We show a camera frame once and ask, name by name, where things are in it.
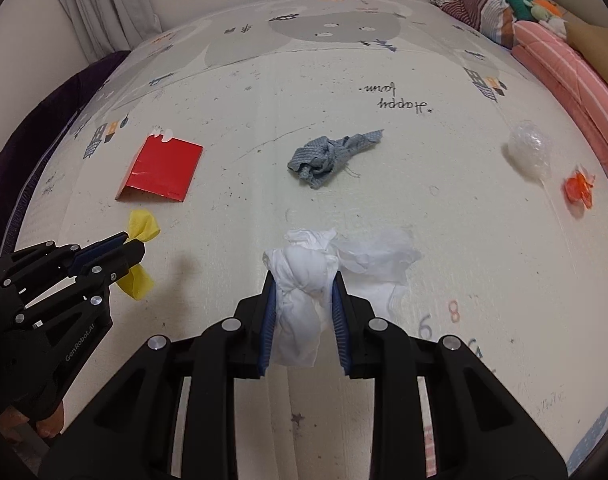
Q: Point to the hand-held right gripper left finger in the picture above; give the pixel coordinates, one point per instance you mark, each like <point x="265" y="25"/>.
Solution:
<point x="266" y="320"/>

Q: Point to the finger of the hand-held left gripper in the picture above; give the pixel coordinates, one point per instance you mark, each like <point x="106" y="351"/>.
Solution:
<point x="101" y="247"/>
<point x="131" y="255"/>

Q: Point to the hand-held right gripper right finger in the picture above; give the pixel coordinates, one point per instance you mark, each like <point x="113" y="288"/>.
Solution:
<point x="343" y="325"/>

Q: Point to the yellow wrapper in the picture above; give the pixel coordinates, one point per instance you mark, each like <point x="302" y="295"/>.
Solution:
<point x="144" y="225"/>

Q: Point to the white knotted cloth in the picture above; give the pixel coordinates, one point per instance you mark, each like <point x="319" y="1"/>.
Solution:
<point x="301" y="300"/>

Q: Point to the person's left hand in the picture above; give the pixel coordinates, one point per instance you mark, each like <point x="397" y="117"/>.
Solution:
<point x="49" y="422"/>

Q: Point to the red cardboard box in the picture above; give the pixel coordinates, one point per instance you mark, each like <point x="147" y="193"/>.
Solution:
<point x="161" y="167"/>

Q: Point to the purple cloth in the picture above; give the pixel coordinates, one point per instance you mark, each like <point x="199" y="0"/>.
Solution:
<point x="44" y="120"/>

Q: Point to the grey rag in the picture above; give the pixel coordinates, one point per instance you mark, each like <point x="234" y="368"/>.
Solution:
<point x="324" y="157"/>

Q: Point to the long grey curtain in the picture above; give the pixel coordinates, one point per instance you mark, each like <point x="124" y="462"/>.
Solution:
<point x="114" y="0"/>

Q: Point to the clear plastic wrap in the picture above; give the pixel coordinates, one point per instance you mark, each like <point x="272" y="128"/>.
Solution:
<point x="529" y="152"/>

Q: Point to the orange plastic wrapper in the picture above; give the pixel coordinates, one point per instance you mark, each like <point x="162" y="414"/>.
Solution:
<point x="578" y="187"/>

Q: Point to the pink striped pillow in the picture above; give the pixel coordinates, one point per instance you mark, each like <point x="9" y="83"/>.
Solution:
<point x="573" y="80"/>

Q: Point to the striped multicolour quilt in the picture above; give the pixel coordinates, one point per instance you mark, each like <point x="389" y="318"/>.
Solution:
<point x="476" y="7"/>

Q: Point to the green and orange plush toy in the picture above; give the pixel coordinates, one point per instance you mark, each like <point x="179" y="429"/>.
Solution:
<point x="548" y="15"/>

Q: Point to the brown cardboard box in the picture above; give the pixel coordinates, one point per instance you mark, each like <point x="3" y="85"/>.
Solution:
<point x="596" y="42"/>

